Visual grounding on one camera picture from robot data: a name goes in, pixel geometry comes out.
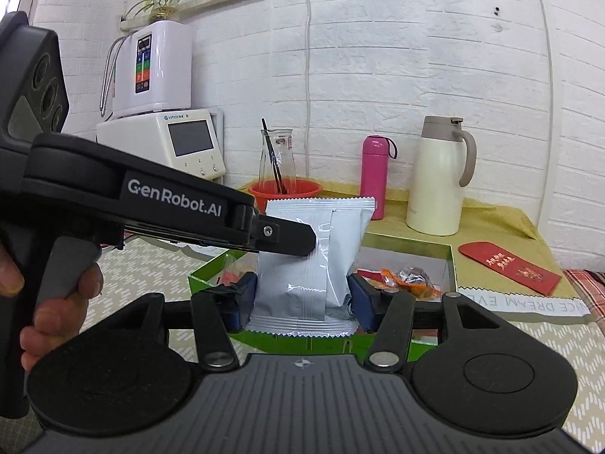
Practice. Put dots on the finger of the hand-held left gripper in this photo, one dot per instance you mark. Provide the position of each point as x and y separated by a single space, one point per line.
288 239

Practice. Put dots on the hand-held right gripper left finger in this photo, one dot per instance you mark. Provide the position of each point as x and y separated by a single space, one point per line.
243 295

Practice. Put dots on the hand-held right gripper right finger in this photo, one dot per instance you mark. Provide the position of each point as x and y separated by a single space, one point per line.
361 300

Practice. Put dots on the small orange clear packet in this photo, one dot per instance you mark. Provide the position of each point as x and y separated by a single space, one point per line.
390 278

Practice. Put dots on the white foil snack packet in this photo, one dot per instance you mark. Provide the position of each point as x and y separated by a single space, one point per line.
302 279

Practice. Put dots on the green cardboard box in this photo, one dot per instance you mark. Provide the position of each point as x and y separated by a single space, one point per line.
201 279

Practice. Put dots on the orange jelly cup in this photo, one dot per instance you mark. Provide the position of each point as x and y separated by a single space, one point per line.
420 288

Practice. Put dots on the person's left hand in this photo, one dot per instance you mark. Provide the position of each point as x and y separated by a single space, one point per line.
56 314

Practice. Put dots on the red plastic basket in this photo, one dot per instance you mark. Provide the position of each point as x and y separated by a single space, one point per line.
302 191

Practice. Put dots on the white dispenser with screen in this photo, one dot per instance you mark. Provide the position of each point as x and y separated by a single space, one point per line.
137 142

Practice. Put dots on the glass carafe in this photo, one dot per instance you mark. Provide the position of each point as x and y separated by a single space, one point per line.
286 156

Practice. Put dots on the black chopstick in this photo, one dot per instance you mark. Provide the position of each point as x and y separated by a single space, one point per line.
274 156

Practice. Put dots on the pink thermos bottle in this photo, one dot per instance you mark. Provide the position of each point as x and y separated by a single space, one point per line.
373 175

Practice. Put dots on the white water purifier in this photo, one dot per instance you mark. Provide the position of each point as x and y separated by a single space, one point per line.
160 71

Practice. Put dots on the cream thermos jug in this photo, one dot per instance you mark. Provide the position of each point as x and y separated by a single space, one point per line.
435 184

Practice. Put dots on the red envelope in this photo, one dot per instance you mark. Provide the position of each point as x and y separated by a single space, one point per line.
510 265

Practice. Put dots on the yellow tablecloth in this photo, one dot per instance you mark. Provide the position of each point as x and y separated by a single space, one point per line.
496 227

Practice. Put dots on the plaid blanket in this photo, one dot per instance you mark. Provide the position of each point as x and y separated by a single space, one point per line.
588 288

